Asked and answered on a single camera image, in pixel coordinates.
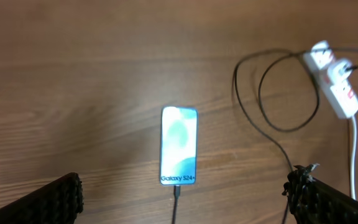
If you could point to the white power strip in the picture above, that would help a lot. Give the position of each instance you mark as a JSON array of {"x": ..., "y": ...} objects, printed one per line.
[{"x": 342, "y": 97}]

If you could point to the white charger adapter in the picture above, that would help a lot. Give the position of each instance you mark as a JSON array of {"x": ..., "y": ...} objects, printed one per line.
[{"x": 339, "y": 71}]

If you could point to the Samsung Galaxy smartphone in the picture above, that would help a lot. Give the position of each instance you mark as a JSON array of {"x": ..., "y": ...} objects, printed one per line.
[{"x": 178, "y": 145}]

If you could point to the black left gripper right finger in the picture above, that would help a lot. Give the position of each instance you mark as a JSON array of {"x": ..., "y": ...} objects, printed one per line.
[{"x": 312, "y": 201}]

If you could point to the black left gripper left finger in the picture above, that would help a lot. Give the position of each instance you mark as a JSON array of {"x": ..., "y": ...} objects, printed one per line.
[{"x": 57, "y": 202}]

